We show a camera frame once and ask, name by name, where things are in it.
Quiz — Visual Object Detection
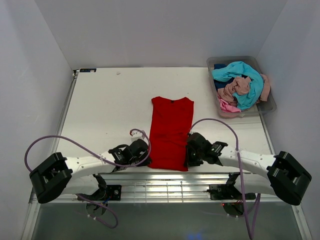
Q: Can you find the red t shirt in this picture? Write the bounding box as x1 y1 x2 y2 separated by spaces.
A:
148 96 194 172

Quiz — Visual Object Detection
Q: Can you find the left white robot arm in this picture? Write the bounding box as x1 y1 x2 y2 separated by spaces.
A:
29 138 152 204

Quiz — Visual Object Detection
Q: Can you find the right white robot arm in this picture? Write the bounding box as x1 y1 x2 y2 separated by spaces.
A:
185 132 312 206

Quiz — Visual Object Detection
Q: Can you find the pink t shirt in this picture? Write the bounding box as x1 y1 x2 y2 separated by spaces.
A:
218 98 242 113

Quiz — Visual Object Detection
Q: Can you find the dark blue t shirt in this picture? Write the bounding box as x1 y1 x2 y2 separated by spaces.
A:
213 63 234 90

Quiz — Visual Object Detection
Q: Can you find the clear plastic bin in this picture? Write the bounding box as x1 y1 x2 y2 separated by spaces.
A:
206 55 277 118

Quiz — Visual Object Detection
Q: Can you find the beige t shirt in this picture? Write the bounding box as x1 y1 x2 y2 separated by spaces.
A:
216 74 271 107

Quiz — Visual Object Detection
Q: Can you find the turquoise t shirt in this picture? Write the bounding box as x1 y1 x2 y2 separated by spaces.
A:
211 61 270 113

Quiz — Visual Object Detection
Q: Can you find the blue label sticker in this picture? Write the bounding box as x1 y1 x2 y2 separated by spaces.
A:
79 68 97 73

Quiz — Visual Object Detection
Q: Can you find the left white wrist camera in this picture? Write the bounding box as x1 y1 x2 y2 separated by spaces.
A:
129 130 145 142

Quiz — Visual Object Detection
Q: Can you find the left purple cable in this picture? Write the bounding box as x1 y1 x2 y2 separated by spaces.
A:
24 128 152 229

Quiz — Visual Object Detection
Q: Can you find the purple cable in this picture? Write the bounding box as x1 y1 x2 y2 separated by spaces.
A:
188 118 261 240
24 128 152 229

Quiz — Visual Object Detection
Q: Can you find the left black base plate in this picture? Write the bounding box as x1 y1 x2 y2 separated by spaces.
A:
80 185 122 202

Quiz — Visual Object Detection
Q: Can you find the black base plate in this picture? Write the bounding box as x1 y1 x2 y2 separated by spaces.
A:
80 185 122 202
206 184 243 200

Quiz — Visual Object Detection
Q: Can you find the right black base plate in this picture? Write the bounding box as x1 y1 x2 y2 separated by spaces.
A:
206 184 243 200

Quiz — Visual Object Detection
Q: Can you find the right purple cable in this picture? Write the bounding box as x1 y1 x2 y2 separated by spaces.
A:
188 118 261 240

